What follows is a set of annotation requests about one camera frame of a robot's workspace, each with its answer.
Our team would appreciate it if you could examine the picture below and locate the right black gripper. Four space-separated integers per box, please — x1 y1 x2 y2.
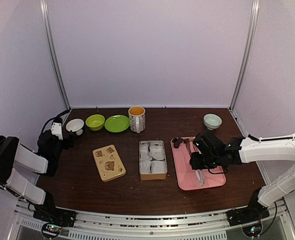
190 151 221 170

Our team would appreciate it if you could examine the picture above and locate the bear print tin lid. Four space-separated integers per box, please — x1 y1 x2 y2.
92 144 127 182

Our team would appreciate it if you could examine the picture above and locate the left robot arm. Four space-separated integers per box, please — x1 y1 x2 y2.
0 130 74 222

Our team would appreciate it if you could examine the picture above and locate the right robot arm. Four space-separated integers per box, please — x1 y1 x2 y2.
189 131 295 221

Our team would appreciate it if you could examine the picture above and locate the pink plastic tray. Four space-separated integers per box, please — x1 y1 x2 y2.
170 137 226 191

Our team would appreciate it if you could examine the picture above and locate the pale celadon tea bowl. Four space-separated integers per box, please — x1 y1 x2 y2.
203 113 223 131

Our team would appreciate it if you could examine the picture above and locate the white paper cupcake liner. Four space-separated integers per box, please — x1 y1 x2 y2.
139 160 152 174
140 143 152 161
151 160 167 174
149 143 165 161

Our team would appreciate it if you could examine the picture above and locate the beige tin box base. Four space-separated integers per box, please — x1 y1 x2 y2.
139 140 168 181

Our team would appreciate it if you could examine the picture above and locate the white floral mug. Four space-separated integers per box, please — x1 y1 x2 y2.
128 106 146 134

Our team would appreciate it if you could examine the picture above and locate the green saucer plate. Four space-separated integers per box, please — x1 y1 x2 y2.
104 114 130 133

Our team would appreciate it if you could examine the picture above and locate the green small bowl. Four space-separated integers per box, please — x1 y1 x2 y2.
85 114 105 131

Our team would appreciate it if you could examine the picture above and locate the black white dotted cup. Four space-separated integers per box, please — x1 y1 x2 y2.
65 118 85 136

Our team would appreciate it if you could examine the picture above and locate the aluminium front rail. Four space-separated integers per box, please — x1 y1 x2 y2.
5 199 295 240

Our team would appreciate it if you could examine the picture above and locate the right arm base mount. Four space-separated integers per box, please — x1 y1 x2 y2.
226 206 270 239

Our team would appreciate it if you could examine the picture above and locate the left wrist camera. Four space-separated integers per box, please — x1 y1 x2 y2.
50 122 63 141

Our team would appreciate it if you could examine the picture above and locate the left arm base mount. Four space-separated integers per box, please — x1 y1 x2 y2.
33 208 77 240

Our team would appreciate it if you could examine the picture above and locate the right aluminium frame post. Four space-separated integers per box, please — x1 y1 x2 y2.
229 0 260 112

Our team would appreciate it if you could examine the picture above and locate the aluminium frame post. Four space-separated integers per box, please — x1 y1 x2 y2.
39 0 71 110
229 0 260 112

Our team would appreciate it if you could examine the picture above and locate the left aluminium frame post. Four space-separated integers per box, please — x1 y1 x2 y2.
39 0 71 110

